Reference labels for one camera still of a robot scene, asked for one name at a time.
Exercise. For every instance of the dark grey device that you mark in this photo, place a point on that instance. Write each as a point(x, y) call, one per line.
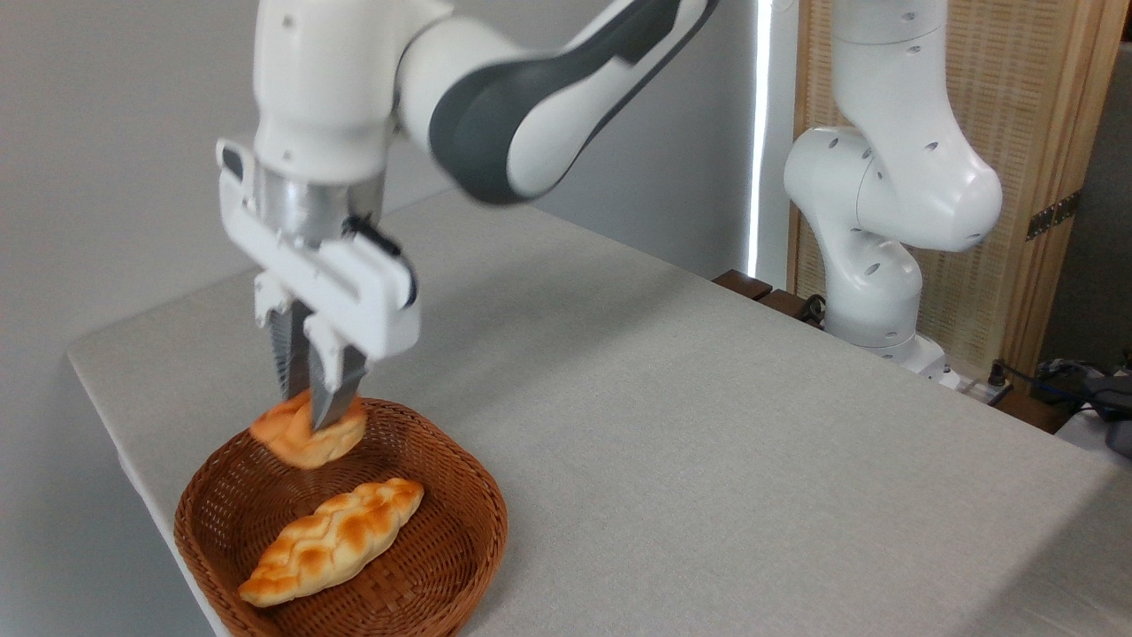
point(1116, 416)

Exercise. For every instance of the long braided bread loaf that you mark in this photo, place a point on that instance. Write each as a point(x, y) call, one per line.
point(336, 540)

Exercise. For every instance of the brown wicker basket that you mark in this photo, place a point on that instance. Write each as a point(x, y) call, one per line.
point(433, 566)

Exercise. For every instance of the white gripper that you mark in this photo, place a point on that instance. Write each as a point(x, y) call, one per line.
point(363, 296)

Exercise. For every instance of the dark metal screen hinge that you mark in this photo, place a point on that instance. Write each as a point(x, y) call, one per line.
point(1052, 215)

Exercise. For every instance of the silver metal wrist adapter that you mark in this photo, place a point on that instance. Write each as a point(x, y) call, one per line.
point(305, 208)

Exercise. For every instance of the white power strip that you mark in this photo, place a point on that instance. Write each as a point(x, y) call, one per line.
point(977, 387)

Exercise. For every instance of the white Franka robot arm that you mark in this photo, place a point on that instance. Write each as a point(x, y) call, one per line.
point(531, 115)

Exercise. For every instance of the grey tablecloth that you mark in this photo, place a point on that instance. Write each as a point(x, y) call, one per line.
point(707, 442)

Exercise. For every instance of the round golden bread roll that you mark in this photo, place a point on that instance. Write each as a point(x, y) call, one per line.
point(283, 435)

